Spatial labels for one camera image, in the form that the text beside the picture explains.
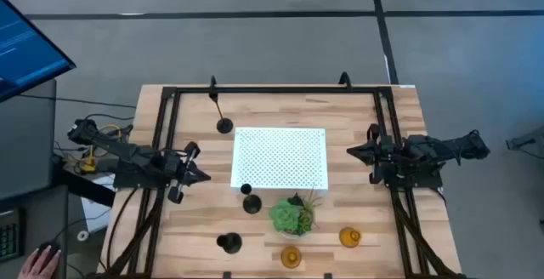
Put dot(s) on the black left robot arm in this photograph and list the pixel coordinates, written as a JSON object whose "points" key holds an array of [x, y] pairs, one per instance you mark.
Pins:
{"points": [[127, 151]]}

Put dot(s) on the white tape roll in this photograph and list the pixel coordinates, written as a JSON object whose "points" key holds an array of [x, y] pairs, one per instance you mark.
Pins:
{"points": [[79, 235]]}

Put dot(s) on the white paper sheet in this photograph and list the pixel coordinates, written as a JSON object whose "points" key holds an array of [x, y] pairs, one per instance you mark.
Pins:
{"points": [[95, 215]]}

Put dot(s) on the blue-screen computer monitor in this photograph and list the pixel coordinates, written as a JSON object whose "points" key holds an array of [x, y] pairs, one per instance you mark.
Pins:
{"points": [[25, 49]]}

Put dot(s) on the black keyboard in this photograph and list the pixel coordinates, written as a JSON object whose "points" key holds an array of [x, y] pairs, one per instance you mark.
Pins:
{"points": [[10, 236]]}

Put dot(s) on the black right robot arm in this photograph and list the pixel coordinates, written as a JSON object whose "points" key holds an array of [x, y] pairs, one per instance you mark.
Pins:
{"points": [[446, 145]]}

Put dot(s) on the tall black candlestick holder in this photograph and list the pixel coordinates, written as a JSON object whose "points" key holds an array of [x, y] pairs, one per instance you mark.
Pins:
{"points": [[224, 126]]}

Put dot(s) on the black aluminium table frame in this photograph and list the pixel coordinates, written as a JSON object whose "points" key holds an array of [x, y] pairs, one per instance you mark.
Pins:
{"points": [[276, 89]]}

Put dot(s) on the black computer mouse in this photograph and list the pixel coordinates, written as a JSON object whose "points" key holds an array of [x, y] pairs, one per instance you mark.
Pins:
{"points": [[50, 247]]}

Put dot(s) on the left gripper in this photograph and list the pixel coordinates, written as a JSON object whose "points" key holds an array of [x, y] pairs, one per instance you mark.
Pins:
{"points": [[178, 170]]}

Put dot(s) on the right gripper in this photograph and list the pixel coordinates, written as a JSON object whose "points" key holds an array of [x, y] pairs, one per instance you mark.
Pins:
{"points": [[387, 155]]}

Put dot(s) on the grey metal stand leg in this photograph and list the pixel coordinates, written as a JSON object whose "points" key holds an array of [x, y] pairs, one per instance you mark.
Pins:
{"points": [[520, 143]]}

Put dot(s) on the person's hand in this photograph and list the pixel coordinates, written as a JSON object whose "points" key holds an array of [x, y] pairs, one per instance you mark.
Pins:
{"points": [[40, 266]]}

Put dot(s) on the amber glass candle holder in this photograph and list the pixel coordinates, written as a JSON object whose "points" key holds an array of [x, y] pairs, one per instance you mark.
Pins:
{"points": [[291, 257], [349, 237]]}

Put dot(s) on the medium black candlestick holder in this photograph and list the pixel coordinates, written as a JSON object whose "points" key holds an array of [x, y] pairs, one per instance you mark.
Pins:
{"points": [[252, 204]]}

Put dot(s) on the succulent plant in white pot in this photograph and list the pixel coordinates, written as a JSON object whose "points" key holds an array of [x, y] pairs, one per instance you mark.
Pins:
{"points": [[287, 219]]}

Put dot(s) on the white perforated metal shelf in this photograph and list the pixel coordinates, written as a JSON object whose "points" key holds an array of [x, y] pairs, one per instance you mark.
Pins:
{"points": [[280, 157]]}

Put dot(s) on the grey desk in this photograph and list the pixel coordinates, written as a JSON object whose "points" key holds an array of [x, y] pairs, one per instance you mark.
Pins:
{"points": [[34, 228]]}

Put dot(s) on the short black candlestick holder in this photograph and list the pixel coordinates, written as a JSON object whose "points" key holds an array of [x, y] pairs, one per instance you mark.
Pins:
{"points": [[233, 243]]}

